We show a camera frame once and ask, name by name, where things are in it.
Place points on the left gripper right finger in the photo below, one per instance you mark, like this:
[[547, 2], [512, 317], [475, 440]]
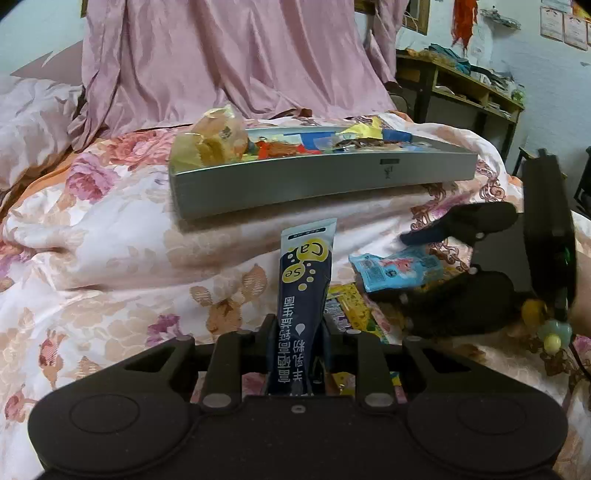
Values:
[[363, 355]]

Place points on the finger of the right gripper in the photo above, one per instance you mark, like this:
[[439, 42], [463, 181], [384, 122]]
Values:
[[469, 304], [467, 223]]

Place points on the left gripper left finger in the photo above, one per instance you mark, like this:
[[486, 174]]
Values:
[[235, 354]]

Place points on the light blue snack packet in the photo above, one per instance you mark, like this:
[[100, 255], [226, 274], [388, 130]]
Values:
[[410, 268]]

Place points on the dark blue calcium stick sachet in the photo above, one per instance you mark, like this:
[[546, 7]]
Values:
[[305, 274]]

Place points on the orange yellow snack packet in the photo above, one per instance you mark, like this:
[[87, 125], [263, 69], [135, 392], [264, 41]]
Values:
[[218, 138]]

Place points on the person's right hand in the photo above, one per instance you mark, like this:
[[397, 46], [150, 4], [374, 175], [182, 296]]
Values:
[[580, 312]]

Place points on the dark wooden shelf unit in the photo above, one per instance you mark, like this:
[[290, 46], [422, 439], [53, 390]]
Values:
[[430, 77]]

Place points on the blue yellow cartoon bag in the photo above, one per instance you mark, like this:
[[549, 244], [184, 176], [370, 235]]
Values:
[[362, 137]]

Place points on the floral quilt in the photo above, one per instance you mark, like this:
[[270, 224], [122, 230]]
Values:
[[95, 268]]

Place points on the grey cardboard box tray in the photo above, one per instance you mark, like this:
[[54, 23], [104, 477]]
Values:
[[249, 184]]

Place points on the pink satin curtain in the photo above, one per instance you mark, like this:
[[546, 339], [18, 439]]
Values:
[[149, 64]]

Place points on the pale pink duvet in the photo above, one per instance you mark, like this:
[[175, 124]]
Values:
[[35, 115]]

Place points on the orange wall decoration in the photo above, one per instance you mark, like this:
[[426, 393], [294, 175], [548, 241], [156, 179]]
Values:
[[465, 15]]

